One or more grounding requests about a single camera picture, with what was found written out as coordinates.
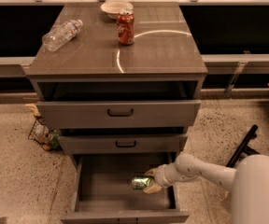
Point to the grey drawer cabinet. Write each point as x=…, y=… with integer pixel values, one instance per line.
x=163, y=64

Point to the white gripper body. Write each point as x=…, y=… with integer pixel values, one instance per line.
x=160, y=174

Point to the middle grey drawer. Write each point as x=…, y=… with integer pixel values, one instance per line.
x=137, y=143

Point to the white bowl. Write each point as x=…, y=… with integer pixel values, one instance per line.
x=113, y=8

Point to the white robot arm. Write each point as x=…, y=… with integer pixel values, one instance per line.
x=248, y=183

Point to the black stand leg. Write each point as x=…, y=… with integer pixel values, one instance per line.
x=243, y=147

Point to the top grey drawer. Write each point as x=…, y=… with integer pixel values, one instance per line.
x=137, y=114

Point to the clear plastic water bottle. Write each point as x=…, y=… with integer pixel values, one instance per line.
x=62, y=34

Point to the bottom grey drawer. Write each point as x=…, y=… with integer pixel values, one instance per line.
x=104, y=193

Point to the wire basket with items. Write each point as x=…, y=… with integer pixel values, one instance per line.
x=44, y=136

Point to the grey drawer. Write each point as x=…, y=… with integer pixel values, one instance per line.
x=137, y=114
x=104, y=193
x=137, y=143

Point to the red soda can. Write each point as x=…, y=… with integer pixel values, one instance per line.
x=125, y=23

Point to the green soda can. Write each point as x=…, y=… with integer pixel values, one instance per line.
x=142, y=182

